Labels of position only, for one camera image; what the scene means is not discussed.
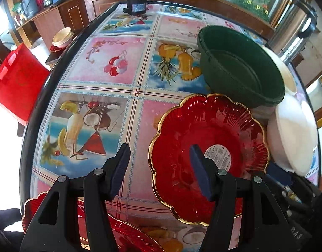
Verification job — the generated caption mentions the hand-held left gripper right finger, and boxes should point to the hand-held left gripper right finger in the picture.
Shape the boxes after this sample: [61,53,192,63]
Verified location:
[189,144,301,252]

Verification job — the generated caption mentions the cream bowl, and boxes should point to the cream bowl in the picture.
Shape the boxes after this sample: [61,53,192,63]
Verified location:
[261,45,298,96]

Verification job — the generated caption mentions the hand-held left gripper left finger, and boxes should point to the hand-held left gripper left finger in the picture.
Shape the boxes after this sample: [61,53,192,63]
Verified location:
[20,143,131,252]

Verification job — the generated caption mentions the red bag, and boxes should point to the red bag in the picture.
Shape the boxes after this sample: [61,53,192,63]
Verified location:
[0,43,51,122]

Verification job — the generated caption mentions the dark green bowl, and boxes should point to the dark green bowl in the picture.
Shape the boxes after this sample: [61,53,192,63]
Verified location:
[197,26,285,108]

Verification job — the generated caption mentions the stack of cream bowls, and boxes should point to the stack of cream bowls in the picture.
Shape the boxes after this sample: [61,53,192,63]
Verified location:
[52,27,75,49]

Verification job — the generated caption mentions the red glass plate gold rim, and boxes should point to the red glass plate gold rim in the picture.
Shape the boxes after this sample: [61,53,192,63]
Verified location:
[148,93,270,226]
[21,191,164,252]

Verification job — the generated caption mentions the grey kettle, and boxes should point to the grey kettle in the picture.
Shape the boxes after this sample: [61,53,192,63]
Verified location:
[21,0,40,16]

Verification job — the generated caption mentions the small black motor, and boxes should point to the small black motor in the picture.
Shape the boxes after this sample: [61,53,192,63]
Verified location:
[123,0,147,16]

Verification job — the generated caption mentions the small dark stool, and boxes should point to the small dark stool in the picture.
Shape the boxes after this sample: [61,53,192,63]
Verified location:
[45,49,65,70]

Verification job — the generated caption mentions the white bowl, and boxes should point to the white bowl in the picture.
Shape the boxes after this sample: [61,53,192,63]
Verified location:
[266,93,319,177]

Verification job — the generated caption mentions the wooden cabinet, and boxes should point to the wooden cabinet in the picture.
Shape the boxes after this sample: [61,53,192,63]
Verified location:
[15,0,282,48]

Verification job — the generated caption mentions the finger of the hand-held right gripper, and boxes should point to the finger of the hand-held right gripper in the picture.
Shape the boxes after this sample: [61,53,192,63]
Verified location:
[265,161,295,189]

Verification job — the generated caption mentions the stainless steel thermos jug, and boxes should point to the stainless steel thermos jug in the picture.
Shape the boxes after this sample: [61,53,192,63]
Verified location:
[267,1,318,58]

